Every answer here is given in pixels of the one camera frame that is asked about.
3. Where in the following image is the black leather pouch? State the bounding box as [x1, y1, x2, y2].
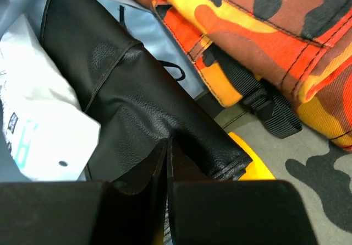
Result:
[40, 0, 252, 182]

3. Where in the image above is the green yellow camouflage garment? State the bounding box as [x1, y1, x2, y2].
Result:
[211, 105, 351, 244]

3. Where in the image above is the white wet wipes packet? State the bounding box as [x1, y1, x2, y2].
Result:
[1, 15, 101, 181]

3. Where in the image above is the red open suitcase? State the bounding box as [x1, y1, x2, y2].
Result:
[0, 0, 212, 182]

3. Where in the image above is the orange camouflage garment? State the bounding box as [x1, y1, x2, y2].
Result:
[118, 0, 352, 154]

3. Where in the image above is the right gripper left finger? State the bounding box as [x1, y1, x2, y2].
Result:
[1, 139, 168, 244]

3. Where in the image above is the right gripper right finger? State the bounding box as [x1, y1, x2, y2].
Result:
[167, 140, 310, 244]

